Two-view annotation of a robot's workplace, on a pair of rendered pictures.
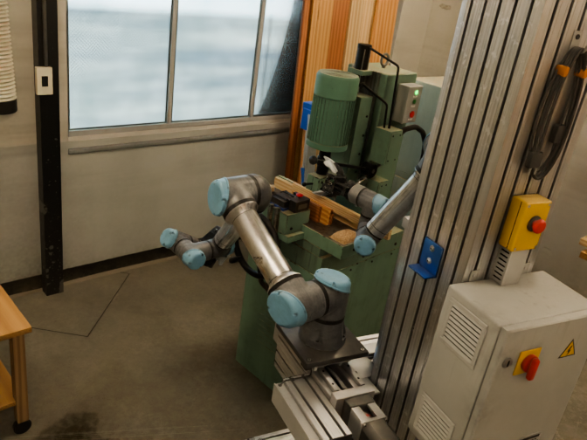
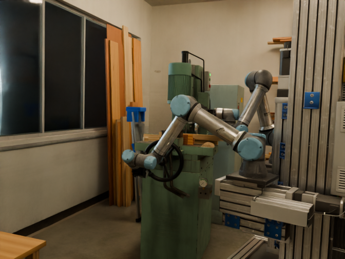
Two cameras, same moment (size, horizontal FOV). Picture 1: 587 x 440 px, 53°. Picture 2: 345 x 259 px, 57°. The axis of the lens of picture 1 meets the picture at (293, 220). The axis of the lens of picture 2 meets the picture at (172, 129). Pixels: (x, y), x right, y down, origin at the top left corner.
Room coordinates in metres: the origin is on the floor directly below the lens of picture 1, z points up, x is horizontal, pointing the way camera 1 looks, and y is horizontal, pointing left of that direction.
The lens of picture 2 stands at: (0.21, 1.00, 1.18)
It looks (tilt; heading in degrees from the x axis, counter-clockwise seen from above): 4 degrees down; 335
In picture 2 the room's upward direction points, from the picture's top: 2 degrees clockwise
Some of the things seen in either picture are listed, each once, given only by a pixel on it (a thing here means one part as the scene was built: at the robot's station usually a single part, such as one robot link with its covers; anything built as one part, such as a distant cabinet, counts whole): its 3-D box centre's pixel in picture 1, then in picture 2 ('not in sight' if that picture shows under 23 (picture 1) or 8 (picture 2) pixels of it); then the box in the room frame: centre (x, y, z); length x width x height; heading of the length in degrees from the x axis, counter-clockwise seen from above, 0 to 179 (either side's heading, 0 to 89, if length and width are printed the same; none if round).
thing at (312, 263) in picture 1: (328, 232); (180, 158); (2.51, -0.17, 0.76); 0.57 x 0.45 x 0.09; 138
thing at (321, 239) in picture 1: (299, 221); (174, 148); (2.33, -0.03, 0.87); 0.61 x 0.30 x 0.06; 48
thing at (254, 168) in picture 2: (324, 323); (253, 166); (1.58, -0.15, 0.87); 0.15 x 0.15 x 0.10
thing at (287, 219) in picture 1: (286, 216); (171, 143); (2.27, 0.03, 0.92); 0.15 x 0.13 x 0.09; 48
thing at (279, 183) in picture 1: (321, 204); (179, 139); (2.43, -0.11, 0.93); 0.60 x 0.02 x 0.05; 48
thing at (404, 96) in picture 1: (407, 103); (206, 81); (2.56, -0.41, 1.40); 0.10 x 0.06 x 0.16; 138
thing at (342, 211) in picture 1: (338, 209); (193, 136); (2.33, -0.18, 0.95); 0.55 x 0.02 x 0.04; 48
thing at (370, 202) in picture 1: (373, 203); (230, 114); (2.00, -0.28, 1.14); 0.11 x 0.08 x 0.09; 48
